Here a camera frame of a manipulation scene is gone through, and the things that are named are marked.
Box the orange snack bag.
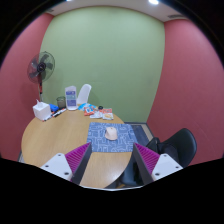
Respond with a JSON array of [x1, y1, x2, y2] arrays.
[[83, 106, 96, 117]]

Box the blue snack packet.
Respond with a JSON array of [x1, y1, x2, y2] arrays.
[[78, 102, 98, 112]]

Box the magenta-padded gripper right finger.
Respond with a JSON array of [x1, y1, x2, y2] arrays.
[[132, 142, 184, 185]]

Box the white tissue box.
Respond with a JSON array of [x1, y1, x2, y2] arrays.
[[32, 99, 52, 122]]

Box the acrylic sign stand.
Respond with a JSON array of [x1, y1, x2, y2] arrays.
[[64, 85, 79, 111]]

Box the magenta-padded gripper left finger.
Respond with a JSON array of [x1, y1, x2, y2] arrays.
[[39, 142, 93, 185]]

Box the grey floor mat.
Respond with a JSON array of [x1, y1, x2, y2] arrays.
[[124, 123, 154, 146]]

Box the standing fan with red pole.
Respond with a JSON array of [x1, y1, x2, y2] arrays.
[[26, 50, 56, 103]]

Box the black chair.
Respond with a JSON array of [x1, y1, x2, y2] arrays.
[[156, 128, 198, 168]]

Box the blue patterned mouse pad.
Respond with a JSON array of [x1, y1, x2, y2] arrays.
[[86, 121, 139, 154]]

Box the black whiteboard marker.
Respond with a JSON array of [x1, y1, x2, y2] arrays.
[[52, 107, 68, 118], [43, 112, 56, 122]]

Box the beige computer mouse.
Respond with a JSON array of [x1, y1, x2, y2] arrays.
[[104, 126, 119, 141]]

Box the white chair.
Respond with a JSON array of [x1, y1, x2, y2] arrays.
[[76, 83, 93, 106]]

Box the orange and white snack packet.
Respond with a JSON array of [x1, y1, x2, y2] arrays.
[[101, 107, 115, 121]]

